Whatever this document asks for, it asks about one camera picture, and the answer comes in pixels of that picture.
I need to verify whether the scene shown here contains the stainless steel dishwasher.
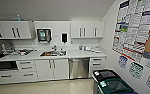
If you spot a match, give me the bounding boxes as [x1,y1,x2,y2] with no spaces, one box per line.
[68,57,91,80]

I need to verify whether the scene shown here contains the blue dish soap bottle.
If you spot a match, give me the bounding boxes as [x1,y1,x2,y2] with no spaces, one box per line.
[79,44,84,51]

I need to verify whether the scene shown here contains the chrome sink faucet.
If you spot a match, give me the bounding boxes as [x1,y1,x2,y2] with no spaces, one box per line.
[51,44,59,52]

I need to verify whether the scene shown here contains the stainless steel sink basin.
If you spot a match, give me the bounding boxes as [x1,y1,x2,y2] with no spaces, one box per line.
[39,49,68,58]

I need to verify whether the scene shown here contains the orange bowl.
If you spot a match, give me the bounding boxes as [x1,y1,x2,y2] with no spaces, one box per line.
[44,51,59,57]

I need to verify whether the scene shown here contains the white drawer unit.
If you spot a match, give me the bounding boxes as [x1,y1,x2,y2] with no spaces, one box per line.
[16,59,37,83]
[89,56,107,78]

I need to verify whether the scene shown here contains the white two-door base cabinet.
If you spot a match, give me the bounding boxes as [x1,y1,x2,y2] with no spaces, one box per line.
[35,58,70,82]

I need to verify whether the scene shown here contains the black paper towel dispenser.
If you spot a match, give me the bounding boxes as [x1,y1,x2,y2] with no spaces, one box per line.
[36,28,52,43]

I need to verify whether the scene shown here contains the grey bin with green lid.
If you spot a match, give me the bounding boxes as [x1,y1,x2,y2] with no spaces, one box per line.
[97,78,136,94]

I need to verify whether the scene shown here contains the teal bottle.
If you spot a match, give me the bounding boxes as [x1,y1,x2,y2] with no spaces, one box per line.
[16,13,22,22]

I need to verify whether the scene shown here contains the black built-in microwave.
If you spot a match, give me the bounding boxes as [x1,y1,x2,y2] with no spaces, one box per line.
[0,60,19,72]

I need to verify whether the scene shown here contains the white wide drawer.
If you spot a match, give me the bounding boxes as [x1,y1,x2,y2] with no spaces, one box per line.
[0,70,19,85]

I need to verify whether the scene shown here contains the black wall soap dispenser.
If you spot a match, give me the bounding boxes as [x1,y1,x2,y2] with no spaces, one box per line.
[61,32,69,44]

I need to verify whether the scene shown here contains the large multicolour wall poster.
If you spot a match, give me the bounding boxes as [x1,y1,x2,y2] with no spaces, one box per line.
[111,0,150,64]

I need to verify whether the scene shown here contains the small green wall sign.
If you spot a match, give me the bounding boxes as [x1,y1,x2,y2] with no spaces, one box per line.
[129,61,145,80]

